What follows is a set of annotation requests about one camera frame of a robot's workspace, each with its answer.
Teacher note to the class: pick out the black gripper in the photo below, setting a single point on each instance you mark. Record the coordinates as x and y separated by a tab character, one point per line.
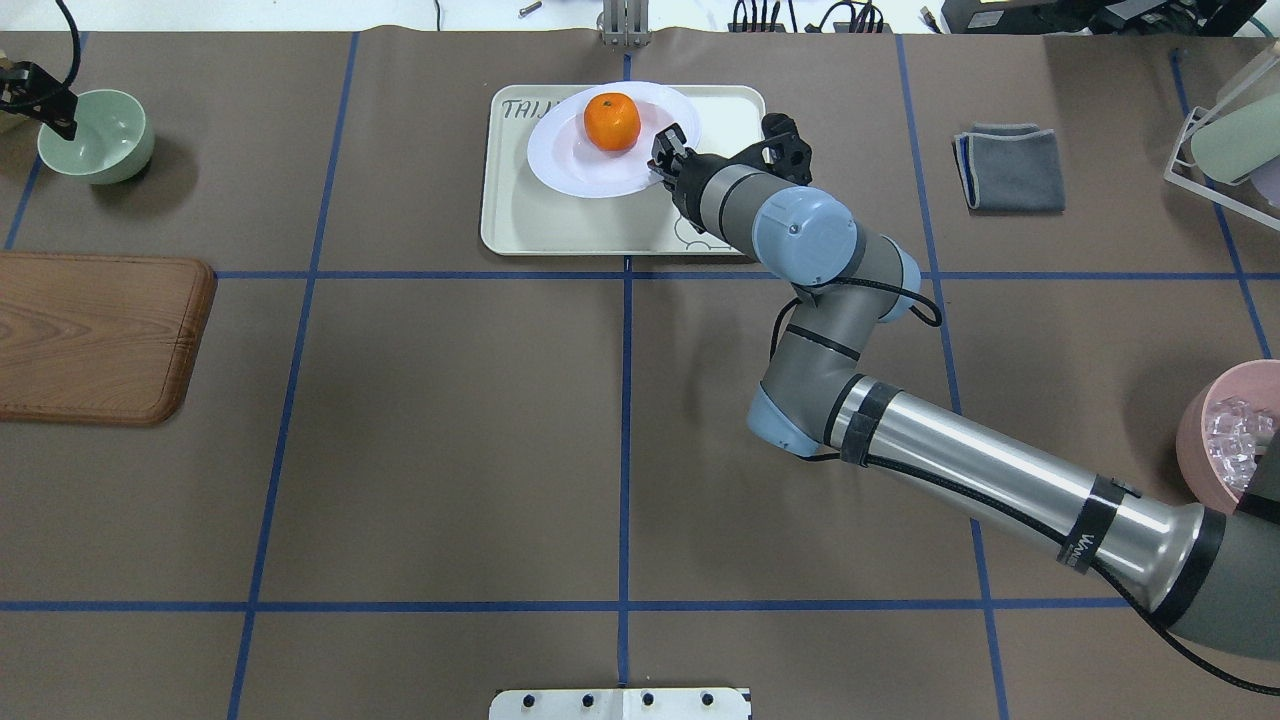
685	183

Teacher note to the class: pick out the orange mandarin fruit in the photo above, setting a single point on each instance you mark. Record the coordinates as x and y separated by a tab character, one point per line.
612	122

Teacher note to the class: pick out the white round plate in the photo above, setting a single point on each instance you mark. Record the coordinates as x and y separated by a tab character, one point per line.
563	157

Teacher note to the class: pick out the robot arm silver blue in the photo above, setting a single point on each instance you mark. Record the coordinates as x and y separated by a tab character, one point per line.
1200	575

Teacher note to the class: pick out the cream bear print tray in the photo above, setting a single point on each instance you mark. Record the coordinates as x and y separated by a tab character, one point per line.
522	216

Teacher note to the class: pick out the grey folded cloth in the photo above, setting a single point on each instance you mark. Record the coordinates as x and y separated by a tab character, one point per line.
1010	168

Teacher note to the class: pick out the light green bowl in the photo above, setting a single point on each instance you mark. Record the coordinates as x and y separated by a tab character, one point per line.
114	139

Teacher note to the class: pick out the light green hanging cup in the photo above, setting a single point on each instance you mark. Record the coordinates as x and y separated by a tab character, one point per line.
1229	148

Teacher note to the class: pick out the white cup rack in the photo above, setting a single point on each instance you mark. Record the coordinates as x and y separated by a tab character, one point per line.
1256	80

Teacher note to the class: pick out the brown wooden cutting board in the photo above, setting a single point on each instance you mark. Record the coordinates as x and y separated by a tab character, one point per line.
100	339

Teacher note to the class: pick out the lilac hanging cup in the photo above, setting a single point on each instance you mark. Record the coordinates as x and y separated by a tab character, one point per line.
1266	181

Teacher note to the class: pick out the pink bowl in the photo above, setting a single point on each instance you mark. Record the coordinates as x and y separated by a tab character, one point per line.
1224	431

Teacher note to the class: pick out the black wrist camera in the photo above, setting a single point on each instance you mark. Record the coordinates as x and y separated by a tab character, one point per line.
29	91
782	152

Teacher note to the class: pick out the aluminium frame post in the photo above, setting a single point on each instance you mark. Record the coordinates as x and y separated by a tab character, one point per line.
625	23

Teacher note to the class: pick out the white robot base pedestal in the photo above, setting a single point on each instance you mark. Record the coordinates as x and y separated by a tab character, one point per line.
623	703

